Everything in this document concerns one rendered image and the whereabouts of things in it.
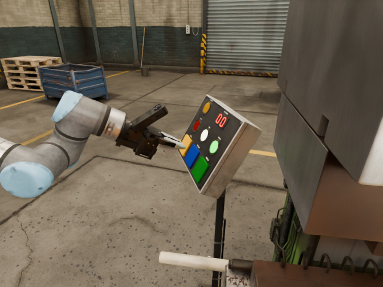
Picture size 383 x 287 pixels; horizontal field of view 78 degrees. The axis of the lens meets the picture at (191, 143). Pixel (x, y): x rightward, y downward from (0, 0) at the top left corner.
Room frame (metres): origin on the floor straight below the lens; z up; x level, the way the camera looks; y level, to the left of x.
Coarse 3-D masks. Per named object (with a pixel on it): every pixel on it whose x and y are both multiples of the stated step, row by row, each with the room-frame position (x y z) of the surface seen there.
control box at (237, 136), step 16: (208, 96) 0.97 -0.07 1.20; (208, 112) 0.89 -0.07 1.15; (224, 112) 0.79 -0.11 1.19; (192, 128) 0.93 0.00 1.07; (208, 128) 0.82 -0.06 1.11; (224, 128) 0.74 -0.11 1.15; (240, 128) 0.67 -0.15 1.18; (256, 128) 0.68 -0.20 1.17; (192, 144) 0.86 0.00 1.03; (208, 144) 0.76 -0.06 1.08; (224, 144) 0.68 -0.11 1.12; (240, 144) 0.67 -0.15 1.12; (208, 160) 0.70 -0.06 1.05; (224, 160) 0.65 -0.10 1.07; (240, 160) 0.67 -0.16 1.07; (192, 176) 0.72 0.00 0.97; (208, 176) 0.65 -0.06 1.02; (224, 176) 0.66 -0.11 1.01; (208, 192) 0.64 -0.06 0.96
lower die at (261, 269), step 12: (252, 264) 0.37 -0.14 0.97; (264, 264) 0.36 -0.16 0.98; (276, 264) 0.36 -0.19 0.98; (288, 264) 0.36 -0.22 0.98; (252, 276) 0.35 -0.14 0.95; (264, 276) 0.32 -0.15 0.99; (276, 276) 0.33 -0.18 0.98; (288, 276) 0.33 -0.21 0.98; (300, 276) 0.33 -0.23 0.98; (312, 276) 0.33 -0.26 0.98; (324, 276) 0.33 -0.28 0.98; (336, 276) 0.33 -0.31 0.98; (348, 276) 0.33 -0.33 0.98; (360, 276) 0.33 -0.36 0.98; (372, 276) 0.33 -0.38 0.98
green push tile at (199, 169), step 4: (200, 160) 0.73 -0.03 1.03; (204, 160) 0.71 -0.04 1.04; (196, 164) 0.74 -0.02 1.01; (200, 164) 0.72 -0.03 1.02; (204, 164) 0.70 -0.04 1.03; (208, 164) 0.69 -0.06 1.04; (196, 168) 0.72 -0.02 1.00; (200, 168) 0.70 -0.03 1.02; (204, 168) 0.68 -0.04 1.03; (208, 168) 0.67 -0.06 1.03; (192, 172) 0.73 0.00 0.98; (196, 172) 0.71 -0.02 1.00; (200, 172) 0.69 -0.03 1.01; (204, 172) 0.67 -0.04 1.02; (196, 176) 0.69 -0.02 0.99; (200, 176) 0.67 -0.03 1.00; (196, 180) 0.68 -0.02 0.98; (200, 180) 0.67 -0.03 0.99
